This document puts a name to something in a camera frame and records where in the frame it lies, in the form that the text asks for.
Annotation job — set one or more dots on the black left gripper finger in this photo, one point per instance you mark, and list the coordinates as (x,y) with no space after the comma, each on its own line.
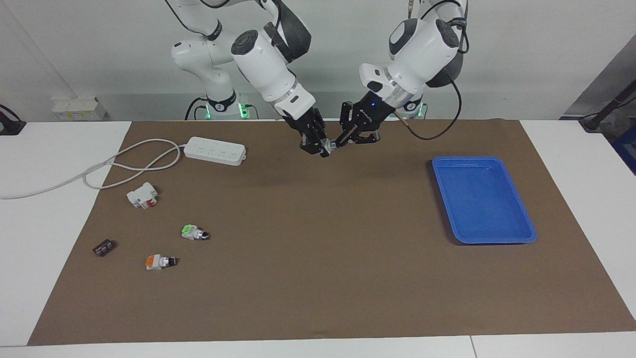
(345,124)
(366,137)

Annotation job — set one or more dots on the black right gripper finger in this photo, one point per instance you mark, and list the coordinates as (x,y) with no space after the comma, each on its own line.
(323,139)
(309,144)

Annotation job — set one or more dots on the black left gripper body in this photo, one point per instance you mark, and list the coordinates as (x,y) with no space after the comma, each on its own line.
(370,112)

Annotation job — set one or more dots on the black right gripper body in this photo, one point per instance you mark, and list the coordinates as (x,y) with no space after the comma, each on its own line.
(305,124)

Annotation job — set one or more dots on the green selector switch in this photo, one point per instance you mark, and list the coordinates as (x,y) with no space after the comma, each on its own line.
(191,232)
(329,145)

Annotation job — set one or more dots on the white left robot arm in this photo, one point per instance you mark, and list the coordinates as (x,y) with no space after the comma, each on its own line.
(422,49)

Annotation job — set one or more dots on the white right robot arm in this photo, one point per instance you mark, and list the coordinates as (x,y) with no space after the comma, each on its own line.
(263,64)

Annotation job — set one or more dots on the white power strip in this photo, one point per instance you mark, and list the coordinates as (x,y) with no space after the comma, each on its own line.
(214,150)

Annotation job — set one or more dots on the brown table mat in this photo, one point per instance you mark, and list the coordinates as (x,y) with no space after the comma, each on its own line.
(298,248)

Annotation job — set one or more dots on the blue plastic tray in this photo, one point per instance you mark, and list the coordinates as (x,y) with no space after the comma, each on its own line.
(482,199)

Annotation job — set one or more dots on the white circuit breaker red lever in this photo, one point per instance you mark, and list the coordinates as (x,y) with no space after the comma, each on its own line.
(140,195)

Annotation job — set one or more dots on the small dark cylindrical capacitor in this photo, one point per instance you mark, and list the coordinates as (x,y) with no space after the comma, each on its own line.
(103,248)

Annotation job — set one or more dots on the dark grey board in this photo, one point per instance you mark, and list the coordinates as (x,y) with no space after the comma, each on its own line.
(606,79)

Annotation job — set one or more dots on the black stand pole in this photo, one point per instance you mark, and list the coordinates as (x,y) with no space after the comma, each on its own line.
(608,107)

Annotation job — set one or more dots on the blue crate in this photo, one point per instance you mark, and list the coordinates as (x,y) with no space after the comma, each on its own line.
(627,154)

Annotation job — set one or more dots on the orange selector switch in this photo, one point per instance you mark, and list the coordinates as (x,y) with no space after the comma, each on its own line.
(155,262)

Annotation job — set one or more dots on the white wall socket box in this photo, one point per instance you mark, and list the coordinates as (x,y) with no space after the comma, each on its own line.
(79,109)

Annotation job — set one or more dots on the black clamp mount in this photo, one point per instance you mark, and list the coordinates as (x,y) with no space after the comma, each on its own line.
(10,124)

